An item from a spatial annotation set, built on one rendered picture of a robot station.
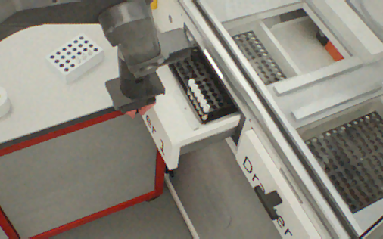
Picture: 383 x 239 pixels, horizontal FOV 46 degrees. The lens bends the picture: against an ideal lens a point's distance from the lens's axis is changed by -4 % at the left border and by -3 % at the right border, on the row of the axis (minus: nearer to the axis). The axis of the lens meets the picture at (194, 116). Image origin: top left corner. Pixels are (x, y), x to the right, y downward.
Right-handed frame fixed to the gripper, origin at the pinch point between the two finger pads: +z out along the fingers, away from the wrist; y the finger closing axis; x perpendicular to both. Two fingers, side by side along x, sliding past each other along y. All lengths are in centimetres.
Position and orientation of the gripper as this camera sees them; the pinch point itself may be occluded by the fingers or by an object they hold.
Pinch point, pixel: (135, 112)
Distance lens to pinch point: 97.0
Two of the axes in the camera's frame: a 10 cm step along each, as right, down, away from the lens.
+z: -0.8, 5.4, 8.4
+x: -4.2, -7.8, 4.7
